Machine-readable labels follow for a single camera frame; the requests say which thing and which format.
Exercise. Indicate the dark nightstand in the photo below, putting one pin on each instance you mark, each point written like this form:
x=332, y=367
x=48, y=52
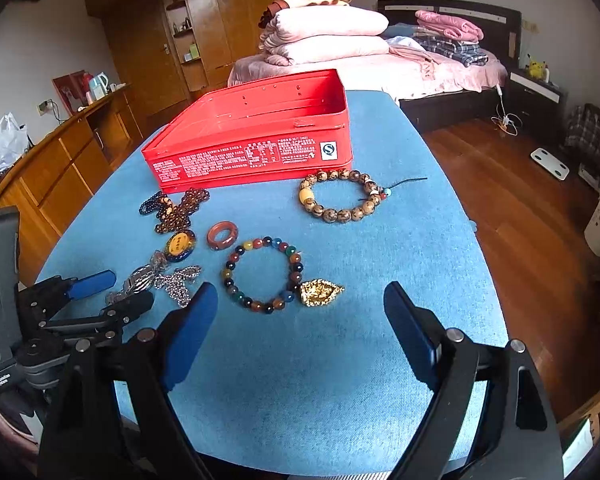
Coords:
x=535, y=100

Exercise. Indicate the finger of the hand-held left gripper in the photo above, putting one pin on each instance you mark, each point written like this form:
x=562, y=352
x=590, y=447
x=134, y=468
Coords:
x=94, y=282
x=130, y=305

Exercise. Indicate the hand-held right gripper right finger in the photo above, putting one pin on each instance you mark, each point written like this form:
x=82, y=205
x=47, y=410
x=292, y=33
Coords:
x=410, y=332

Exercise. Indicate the yellow plush toy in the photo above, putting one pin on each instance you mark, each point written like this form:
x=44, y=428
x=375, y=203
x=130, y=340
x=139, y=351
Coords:
x=536, y=66

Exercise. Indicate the wooden wardrobe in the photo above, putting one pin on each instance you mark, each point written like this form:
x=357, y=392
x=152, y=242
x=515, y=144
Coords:
x=230, y=10

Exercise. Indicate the red board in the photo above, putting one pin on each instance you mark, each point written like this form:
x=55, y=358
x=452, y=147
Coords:
x=65, y=92

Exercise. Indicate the red tin box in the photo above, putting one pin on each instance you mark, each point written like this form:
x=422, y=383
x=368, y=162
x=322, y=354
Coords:
x=240, y=160

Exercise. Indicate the white bathroom scale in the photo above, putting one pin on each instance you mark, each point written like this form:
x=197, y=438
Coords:
x=550, y=164

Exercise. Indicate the wall socket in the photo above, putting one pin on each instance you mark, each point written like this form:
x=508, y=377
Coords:
x=43, y=107

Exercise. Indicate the white plastic bag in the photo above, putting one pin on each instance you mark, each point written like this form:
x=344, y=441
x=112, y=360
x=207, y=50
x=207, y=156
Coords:
x=7, y=142

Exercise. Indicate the white electric kettle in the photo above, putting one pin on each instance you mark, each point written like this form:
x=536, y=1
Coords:
x=100, y=87

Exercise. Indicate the bed with pink sheet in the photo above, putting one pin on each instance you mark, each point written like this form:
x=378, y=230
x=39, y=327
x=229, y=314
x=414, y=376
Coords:
x=380, y=75

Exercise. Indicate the plaid bag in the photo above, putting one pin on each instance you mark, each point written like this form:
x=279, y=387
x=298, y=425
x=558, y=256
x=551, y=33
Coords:
x=592, y=140

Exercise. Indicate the wooden sideboard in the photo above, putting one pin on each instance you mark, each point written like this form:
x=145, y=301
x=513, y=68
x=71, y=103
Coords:
x=55, y=175

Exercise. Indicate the folded plaid clothes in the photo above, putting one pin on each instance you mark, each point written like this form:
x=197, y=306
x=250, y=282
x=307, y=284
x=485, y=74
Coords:
x=460, y=52

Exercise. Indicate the silver bangle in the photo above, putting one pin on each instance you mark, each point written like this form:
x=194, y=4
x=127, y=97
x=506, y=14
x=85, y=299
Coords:
x=141, y=276

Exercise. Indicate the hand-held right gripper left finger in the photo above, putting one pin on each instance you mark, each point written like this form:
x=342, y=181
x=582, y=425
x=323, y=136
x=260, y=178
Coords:
x=190, y=332

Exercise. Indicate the red thermos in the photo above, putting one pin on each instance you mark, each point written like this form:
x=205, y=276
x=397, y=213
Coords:
x=85, y=87

